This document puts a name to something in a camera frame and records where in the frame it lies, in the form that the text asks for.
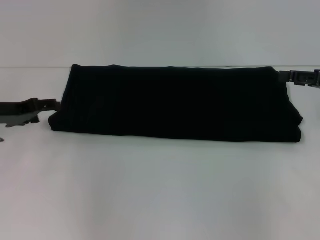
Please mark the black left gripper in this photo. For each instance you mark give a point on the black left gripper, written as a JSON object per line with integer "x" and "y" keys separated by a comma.
{"x": 17, "y": 112}

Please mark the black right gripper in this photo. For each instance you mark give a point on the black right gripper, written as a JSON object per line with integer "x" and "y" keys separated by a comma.
{"x": 311, "y": 78}

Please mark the black shirt with FREE print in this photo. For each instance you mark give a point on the black shirt with FREE print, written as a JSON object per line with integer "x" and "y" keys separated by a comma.
{"x": 175, "y": 105}

